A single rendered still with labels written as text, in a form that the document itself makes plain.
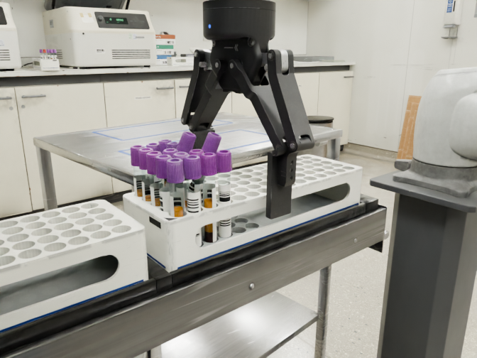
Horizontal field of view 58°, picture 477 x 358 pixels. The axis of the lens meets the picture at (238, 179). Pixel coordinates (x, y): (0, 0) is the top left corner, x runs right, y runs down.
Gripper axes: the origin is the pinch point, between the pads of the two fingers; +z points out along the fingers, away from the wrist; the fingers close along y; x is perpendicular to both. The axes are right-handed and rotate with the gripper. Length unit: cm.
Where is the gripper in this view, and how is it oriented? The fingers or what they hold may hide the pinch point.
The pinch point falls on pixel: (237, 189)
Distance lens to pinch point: 49.4
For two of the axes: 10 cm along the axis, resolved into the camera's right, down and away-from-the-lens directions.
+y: -6.3, -2.3, 7.4
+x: -7.8, 1.7, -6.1
